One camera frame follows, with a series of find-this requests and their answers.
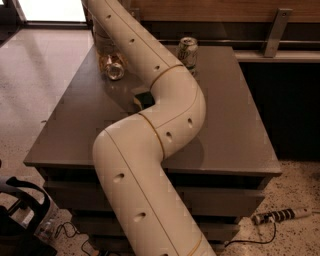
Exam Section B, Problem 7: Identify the metal bracket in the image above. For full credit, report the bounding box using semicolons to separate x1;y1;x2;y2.
129;8;141;22
263;8;292;58

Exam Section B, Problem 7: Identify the left metal bracket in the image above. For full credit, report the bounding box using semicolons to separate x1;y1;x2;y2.
129;8;141;22

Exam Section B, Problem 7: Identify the white power strip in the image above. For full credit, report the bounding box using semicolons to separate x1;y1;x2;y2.
251;208;312;225

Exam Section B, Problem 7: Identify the orange soda can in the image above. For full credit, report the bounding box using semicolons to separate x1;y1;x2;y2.
99;52;126;81

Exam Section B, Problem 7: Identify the right metal bracket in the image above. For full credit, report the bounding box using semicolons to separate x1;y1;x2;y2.
263;8;292;58

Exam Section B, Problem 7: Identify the black power cable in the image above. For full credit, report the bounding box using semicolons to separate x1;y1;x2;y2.
223;221;278;249

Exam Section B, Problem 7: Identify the thin black cable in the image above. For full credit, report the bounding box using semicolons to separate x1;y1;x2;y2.
53;221;98;256

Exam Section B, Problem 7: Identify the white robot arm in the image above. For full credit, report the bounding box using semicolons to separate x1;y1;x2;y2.
81;0;216;256

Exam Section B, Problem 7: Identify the wooden wall panel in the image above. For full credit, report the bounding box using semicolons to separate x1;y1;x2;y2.
131;0;320;23

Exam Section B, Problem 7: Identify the green white soda can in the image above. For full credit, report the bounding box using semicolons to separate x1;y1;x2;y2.
177;37;198;75

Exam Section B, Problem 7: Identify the green yellow sponge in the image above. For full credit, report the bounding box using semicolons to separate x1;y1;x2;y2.
134;92;155;110

